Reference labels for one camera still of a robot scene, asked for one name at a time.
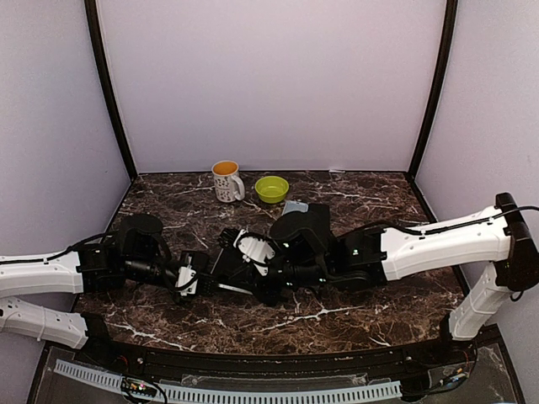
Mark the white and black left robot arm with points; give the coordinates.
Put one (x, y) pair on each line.
(136, 251)

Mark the light blue phone case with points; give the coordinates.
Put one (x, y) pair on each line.
(295, 206)

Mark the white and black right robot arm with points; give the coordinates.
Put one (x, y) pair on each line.
(300, 251)

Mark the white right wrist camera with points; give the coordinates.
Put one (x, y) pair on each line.
(255, 249)

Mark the black left corner post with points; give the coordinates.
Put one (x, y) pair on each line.
(100, 59)

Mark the black phone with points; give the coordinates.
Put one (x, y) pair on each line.
(320, 211)

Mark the black corner post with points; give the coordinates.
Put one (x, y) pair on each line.
(442, 59)
(100, 59)

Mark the lime green plastic bowl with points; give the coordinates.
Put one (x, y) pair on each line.
(272, 189)

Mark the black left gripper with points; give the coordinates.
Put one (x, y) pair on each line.
(199, 268)

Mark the black right corner post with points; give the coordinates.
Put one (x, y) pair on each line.
(442, 59)

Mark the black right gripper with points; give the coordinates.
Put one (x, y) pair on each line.
(268, 296)

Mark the black front table rail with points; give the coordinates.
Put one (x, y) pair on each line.
(405, 361)

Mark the white patterned mug orange inside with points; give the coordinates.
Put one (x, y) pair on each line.
(228, 185)

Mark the small green circuit board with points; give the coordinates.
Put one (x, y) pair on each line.
(139, 389)

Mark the dark green phone case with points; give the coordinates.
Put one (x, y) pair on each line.
(231, 269)

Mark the white slotted cable duct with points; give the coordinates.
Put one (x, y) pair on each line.
(202, 389)

